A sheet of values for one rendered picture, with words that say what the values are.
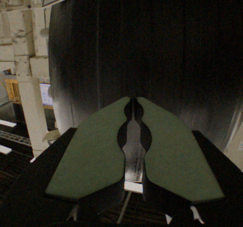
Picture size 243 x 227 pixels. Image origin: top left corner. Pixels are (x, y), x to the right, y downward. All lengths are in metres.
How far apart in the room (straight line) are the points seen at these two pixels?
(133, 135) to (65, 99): 0.10
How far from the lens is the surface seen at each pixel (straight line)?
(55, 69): 0.26
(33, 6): 0.92
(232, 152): 0.60
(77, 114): 0.24
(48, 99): 4.76
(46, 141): 1.08
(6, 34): 4.87
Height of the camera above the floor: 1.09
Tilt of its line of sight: 23 degrees up
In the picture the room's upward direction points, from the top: 180 degrees counter-clockwise
